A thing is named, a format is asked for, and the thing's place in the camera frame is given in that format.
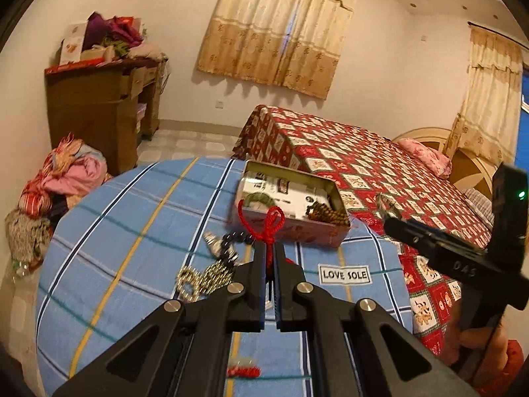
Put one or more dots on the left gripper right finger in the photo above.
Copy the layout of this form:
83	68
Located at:
356	349

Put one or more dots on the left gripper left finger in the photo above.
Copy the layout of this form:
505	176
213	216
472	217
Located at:
179	349

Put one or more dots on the silver wrist watch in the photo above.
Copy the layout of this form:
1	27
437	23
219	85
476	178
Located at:
217	247

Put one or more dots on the red knot cord pendant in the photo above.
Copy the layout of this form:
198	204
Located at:
273	222

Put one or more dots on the person's right hand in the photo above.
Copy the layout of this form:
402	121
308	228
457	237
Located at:
492	344

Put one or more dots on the striped grey pillow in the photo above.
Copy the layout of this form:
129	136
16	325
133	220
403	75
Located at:
480	205

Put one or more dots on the cream wooden headboard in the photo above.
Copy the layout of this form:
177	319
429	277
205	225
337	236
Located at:
469	171

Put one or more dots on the blue plaid table cloth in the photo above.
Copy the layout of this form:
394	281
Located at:
114	258

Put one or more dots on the pink pillow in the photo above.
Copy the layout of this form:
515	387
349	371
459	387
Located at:
438	163

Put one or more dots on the beige side window curtain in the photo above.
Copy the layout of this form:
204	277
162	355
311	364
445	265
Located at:
488	120

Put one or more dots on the pink metal tin box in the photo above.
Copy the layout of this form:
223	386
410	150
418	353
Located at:
312	206

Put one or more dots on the white printed paper card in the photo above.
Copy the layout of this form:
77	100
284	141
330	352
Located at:
293	198

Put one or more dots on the red patchwork bed quilt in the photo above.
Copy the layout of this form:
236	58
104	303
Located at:
362	164

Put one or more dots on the clothes heap on floor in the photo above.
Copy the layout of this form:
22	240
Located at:
71	171

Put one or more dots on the brown wooden desk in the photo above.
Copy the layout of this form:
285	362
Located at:
111	107

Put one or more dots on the red flat box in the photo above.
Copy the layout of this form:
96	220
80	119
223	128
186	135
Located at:
74	66

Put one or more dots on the white product box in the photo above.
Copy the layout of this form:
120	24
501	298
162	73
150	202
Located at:
72	43

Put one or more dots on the pile of clothes on desk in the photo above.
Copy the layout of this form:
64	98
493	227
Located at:
116	38

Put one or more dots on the beige patterned window curtain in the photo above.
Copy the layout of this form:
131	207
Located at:
294	44

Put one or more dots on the white wall socket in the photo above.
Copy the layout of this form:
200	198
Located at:
219	104

